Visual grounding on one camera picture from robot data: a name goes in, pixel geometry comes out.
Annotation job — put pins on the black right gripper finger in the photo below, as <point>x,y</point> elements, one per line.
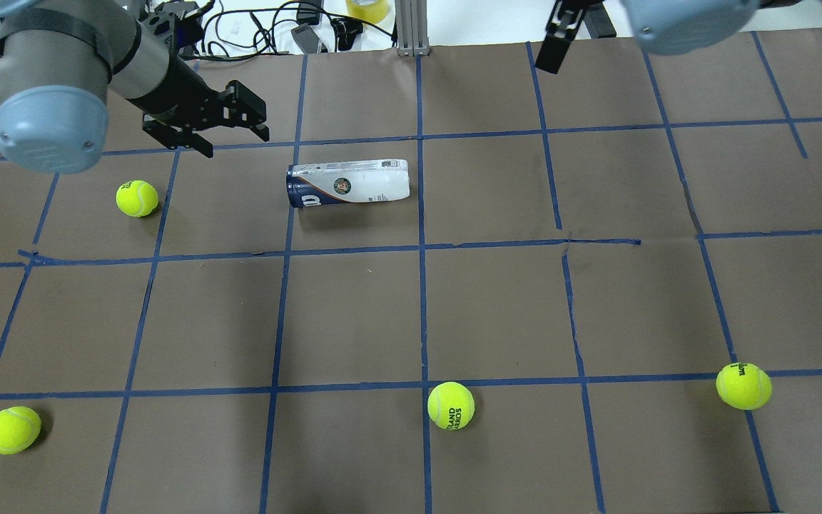
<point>562,27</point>

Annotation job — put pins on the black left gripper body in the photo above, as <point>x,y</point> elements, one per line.
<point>184,88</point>

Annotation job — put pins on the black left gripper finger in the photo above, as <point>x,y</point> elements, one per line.
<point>173,138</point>
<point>242,108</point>

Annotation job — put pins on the tennis ball can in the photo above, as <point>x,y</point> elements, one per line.
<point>347,182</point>

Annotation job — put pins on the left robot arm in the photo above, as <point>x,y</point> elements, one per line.
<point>58,61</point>

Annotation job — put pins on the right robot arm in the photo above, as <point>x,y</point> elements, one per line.
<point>665,28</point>

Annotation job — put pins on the tennis ball front right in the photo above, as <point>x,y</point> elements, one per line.
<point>137,198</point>

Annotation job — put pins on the tennis ball near base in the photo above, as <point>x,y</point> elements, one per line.
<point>19,428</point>

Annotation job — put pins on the centre tennis ball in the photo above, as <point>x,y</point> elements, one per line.
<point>450,406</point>

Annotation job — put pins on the Wilson tennis ball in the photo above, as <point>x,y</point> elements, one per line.
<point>744,386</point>

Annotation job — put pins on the yellow tape roll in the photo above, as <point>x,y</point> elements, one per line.
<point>370,11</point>

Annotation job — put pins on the aluminium frame post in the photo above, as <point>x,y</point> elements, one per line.
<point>411,28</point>

